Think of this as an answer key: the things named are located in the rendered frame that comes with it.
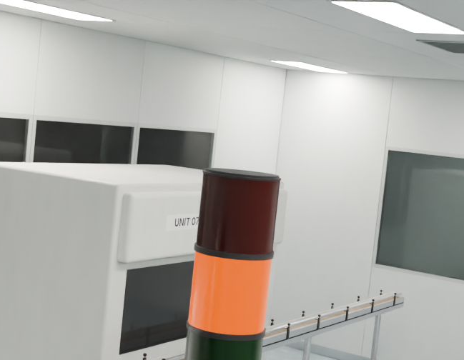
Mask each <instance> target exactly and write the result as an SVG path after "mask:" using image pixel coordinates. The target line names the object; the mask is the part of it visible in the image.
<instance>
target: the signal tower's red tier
mask: <svg viewBox="0 0 464 360"><path fill-rule="evenodd" d="M279 190H280V181H253V180H245V179H232V178H226V177H221V176H213V175H209V174H205V173H203V177H202V191H201V199H200V206H199V220H198V227H197V241H196V245H198V246H200V247H202V248H205V249H210V250H214V251H222V252H227V253H233V254H270V253H272V251H273V244H274V237H275V224H276V217H277V204H278V197H279Z"/></svg>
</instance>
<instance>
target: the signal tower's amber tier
mask: <svg viewBox="0 0 464 360"><path fill-rule="evenodd" d="M271 264H272V260H271V259H270V260H264V261H246V260H236V259H224V258H219V257H215V256H208V255H205V254H201V253H198V252H195V256H194V270H193V277H192V291H191V299H190V306H189V320H188V322H189V324H191V325H192V326H194V327H196V328H198V329H202V330H205V331H211V332H214V333H220V334H234V335H248V334H258V333H260V332H262V331H264V330H265V318H266V310H267V297H268V291H269V284H270V271H271Z"/></svg>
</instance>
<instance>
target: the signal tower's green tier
mask: <svg viewBox="0 0 464 360"><path fill-rule="evenodd" d="M263 338H264V337H263ZM263 338H261V339H257V340H252V341H227V340H221V339H212V338H208V337H205V336H200V335H197V334H194V333H192V332H191V331H189V330H187V341H186V349H185V356H184V360H261V358H262V345H263Z"/></svg>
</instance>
